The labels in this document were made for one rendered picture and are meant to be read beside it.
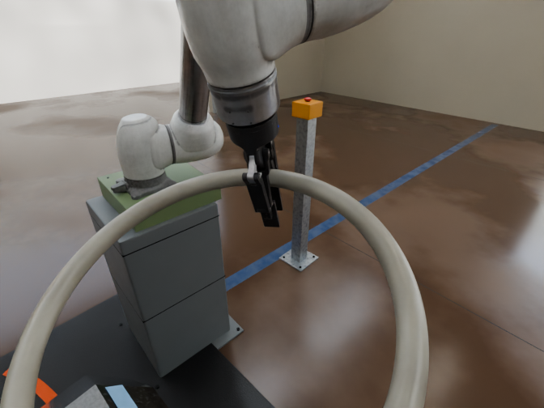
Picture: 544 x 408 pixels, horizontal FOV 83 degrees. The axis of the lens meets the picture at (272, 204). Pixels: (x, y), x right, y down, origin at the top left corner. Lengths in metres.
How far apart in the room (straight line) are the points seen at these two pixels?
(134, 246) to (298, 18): 0.98
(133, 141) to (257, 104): 0.84
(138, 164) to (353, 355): 1.34
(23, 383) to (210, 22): 0.44
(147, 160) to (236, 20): 0.92
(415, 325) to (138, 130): 1.04
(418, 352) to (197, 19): 0.39
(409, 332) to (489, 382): 1.59
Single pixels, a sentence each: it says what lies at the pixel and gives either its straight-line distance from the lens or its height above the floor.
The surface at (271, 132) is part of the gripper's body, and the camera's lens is 0.44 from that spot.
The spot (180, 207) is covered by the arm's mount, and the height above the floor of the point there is 0.83.
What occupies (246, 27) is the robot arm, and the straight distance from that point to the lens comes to 0.36.
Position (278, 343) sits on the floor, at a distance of 1.77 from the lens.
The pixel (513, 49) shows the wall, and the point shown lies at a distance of 6.40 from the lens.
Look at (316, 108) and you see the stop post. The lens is 1.73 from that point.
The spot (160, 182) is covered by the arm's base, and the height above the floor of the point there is 0.90.
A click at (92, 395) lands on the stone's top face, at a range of 0.75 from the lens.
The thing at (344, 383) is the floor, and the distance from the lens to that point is 1.69.
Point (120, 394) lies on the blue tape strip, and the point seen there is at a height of 0.82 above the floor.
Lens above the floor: 1.44
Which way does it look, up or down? 30 degrees down
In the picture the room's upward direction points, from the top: straight up
